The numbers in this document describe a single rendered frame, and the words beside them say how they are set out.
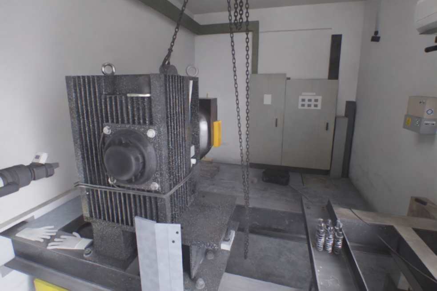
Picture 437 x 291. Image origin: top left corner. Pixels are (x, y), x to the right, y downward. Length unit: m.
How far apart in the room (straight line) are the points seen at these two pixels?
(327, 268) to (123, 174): 1.08
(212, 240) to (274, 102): 3.09
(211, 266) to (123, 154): 0.72
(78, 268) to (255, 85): 3.30
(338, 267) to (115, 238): 1.14
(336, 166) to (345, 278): 2.98
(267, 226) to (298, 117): 2.37
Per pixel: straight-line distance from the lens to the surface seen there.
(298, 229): 1.92
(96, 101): 1.11
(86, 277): 1.71
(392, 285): 2.26
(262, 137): 3.96
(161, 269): 1.03
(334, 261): 1.44
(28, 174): 1.08
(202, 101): 1.41
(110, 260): 1.41
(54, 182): 2.10
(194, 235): 1.08
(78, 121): 1.20
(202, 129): 1.32
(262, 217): 1.88
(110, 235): 1.34
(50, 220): 1.94
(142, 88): 0.94
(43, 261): 1.94
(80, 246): 1.58
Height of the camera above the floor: 1.56
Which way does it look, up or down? 11 degrees down
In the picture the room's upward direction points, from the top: straight up
